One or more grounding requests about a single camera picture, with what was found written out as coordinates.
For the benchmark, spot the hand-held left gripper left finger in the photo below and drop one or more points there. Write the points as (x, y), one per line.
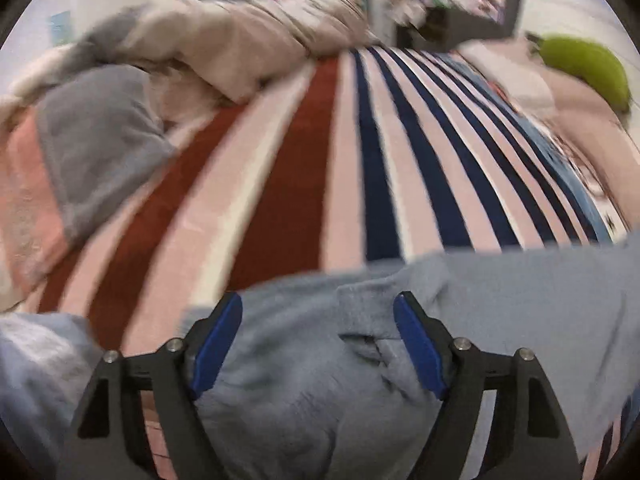
(216, 345)

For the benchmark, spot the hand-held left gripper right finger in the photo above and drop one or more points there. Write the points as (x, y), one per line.
(419, 345)

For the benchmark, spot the light blue-grey pants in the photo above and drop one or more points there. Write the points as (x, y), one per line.
(320, 375)

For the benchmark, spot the striped bed blanket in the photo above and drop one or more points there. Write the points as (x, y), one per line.
(350, 170)

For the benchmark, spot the grey and pink cloth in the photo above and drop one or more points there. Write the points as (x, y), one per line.
(85, 155)

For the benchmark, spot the pink pillow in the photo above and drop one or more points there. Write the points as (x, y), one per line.
(590, 125)

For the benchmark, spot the pile of grey-beige clothes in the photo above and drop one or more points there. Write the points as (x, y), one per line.
(225, 40)

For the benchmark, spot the green pillow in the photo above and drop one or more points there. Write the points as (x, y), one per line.
(590, 67)

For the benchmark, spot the cluttered dark shelf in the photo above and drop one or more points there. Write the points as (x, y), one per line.
(450, 0)

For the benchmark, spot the white pillow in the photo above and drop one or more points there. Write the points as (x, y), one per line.
(565, 15)

